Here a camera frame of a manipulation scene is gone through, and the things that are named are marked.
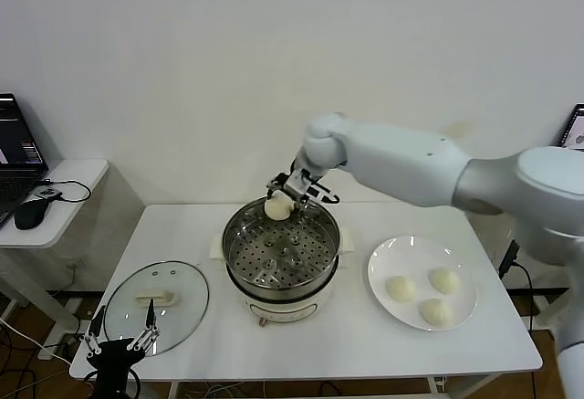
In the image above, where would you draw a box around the thin black looped cable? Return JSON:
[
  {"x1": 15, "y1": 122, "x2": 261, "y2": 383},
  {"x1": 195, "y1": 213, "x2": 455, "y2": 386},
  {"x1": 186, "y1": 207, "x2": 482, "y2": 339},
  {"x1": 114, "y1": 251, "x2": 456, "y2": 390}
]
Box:
[{"x1": 38, "y1": 178, "x2": 91, "y2": 205}]

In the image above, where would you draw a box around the white round plate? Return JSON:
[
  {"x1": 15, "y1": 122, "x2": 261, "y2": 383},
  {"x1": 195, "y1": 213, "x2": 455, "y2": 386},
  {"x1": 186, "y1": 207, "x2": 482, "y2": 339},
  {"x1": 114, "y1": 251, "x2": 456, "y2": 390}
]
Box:
[{"x1": 367, "y1": 235, "x2": 479, "y2": 331}]

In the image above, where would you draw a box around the perforated steel steamer basket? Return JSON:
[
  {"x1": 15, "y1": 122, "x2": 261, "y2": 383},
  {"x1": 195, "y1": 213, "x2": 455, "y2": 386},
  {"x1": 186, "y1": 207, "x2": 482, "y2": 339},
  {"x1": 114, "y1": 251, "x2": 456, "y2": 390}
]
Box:
[{"x1": 222, "y1": 197, "x2": 342, "y2": 298}]

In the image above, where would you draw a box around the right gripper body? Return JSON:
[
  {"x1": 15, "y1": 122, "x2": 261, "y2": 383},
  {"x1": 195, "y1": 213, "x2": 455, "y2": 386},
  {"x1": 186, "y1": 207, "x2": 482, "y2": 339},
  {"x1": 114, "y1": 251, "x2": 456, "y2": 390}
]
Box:
[{"x1": 281, "y1": 161, "x2": 320, "y2": 197}]

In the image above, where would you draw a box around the cream electric cooking pot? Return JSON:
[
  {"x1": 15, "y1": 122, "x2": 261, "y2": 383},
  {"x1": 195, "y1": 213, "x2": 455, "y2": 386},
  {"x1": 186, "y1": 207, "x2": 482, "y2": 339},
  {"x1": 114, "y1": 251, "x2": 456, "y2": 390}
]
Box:
[{"x1": 208, "y1": 227, "x2": 355, "y2": 327}]

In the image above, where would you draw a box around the black laptop pink screen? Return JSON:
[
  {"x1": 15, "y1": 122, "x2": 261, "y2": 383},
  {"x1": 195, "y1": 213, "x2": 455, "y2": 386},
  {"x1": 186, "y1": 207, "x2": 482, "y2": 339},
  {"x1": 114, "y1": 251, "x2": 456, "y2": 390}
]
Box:
[{"x1": 559, "y1": 103, "x2": 584, "y2": 149}]

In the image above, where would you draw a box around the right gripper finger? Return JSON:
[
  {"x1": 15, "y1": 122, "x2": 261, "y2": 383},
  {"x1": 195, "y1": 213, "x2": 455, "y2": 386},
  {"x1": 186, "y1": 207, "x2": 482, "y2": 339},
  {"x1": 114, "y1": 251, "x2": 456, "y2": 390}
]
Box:
[
  {"x1": 294, "y1": 187, "x2": 320, "y2": 212},
  {"x1": 266, "y1": 173, "x2": 288, "y2": 199}
]

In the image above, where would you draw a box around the glass lid cream handle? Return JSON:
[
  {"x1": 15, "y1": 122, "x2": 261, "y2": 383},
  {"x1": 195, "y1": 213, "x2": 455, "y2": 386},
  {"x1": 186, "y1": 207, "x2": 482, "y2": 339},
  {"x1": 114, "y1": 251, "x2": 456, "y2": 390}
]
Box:
[{"x1": 103, "y1": 260, "x2": 210, "y2": 357}]

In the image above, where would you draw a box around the white rounded side table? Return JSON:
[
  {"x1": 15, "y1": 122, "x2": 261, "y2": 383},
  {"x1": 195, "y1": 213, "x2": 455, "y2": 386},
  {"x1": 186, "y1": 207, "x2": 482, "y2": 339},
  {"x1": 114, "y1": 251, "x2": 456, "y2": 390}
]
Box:
[{"x1": 0, "y1": 159, "x2": 110, "y2": 362}]

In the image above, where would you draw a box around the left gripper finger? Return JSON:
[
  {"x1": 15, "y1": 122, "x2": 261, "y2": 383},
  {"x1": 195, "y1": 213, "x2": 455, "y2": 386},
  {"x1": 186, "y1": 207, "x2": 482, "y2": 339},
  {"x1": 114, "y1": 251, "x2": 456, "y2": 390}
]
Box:
[
  {"x1": 126, "y1": 300, "x2": 161, "y2": 352},
  {"x1": 84, "y1": 314, "x2": 104, "y2": 358}
]

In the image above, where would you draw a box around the black computer mouse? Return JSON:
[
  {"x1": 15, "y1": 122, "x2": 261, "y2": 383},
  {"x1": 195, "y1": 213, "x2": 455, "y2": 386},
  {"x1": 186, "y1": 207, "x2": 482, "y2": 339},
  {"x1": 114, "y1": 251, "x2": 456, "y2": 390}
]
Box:
[{"x1": 13, "y1": 199, "x2": 50, "y2": 231}]

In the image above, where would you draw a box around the white steamed baozi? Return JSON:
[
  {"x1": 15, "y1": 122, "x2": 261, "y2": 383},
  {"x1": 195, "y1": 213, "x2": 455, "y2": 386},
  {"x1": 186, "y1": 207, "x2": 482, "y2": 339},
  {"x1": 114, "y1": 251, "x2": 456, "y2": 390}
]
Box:
[
  {"x1": 264, "y1": 191, "x2": 292, "y2": 221},
  {"x1": 428, "y1": 267, "x2": 462, "y2": 295},
  {"x1": 385, "y1": 275, "x2": 418, "y2": 302},
  {"x1": 419, "y1": 297, "x2": 453, "y2": 327}
]

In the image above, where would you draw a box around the black laptop dark screen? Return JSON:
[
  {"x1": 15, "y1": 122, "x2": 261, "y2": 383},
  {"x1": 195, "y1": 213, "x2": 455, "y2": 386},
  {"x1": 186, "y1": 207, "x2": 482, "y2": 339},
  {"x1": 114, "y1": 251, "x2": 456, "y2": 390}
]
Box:
[{"x1": 0, "y1": 93, "x2": 50, "y2": 229}]

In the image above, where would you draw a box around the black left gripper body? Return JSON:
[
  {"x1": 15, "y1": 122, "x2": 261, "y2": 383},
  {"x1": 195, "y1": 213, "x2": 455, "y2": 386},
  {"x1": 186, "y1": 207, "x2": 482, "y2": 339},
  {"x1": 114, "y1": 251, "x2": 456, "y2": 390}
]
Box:
[{"x1": 86, "y1": 338, "x2": 141, "y2": 399}]

